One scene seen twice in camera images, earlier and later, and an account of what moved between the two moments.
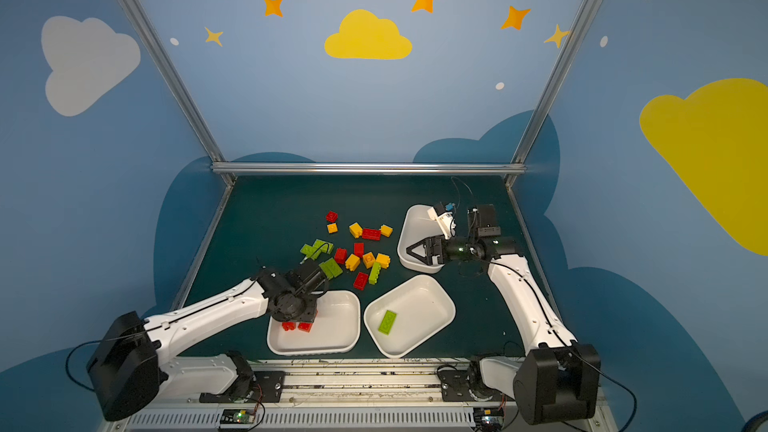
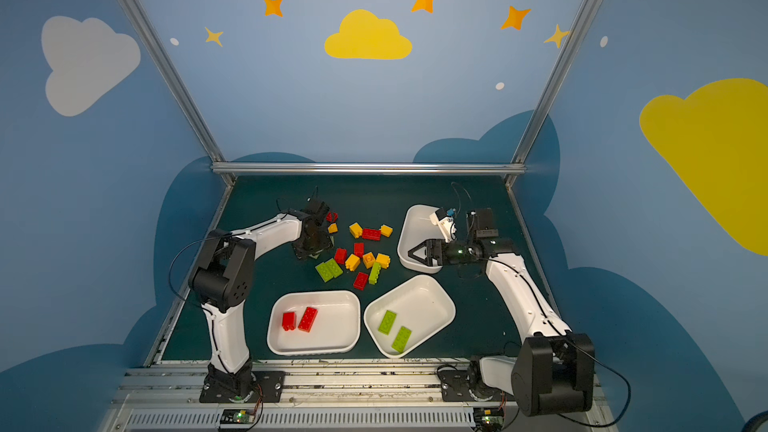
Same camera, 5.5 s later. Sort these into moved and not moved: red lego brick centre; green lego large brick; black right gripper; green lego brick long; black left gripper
Moved: black left gripper
Not moved: red lego brick centre; green lego large brick; green lego brick long; black right gripper
